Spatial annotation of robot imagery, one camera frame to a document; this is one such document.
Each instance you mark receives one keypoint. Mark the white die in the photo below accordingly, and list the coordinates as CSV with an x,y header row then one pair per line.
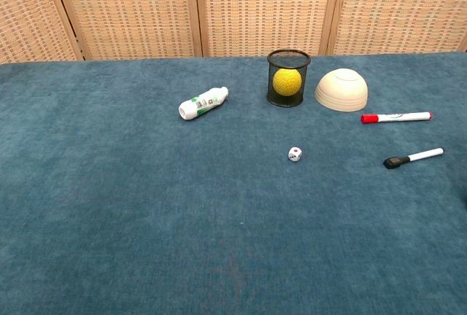
x,y
295,154

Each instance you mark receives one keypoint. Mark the cream upturned bowl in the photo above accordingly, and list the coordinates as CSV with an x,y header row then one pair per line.
x,y
342,90

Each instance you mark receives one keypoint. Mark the blue table cloth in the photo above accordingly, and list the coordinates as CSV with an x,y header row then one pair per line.
x,y
182,202

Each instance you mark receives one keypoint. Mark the white marker black cap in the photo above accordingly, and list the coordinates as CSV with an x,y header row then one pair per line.
x,y
414,158

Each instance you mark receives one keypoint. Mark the black mesh pen holder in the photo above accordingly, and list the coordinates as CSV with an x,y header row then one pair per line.
x,y
288,60

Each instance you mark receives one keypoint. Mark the white plastic bottle green label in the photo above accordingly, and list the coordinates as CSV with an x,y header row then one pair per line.
x,y
203,103

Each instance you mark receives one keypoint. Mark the white marker red cap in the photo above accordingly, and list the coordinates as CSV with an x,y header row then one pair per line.
x,y
396,117

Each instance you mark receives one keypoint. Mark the woven wooden folding screen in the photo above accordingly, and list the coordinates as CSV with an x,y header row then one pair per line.
x,y
233,8

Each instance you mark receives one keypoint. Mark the yellow textured ball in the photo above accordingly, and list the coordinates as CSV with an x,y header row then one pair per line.
x,y
287,82

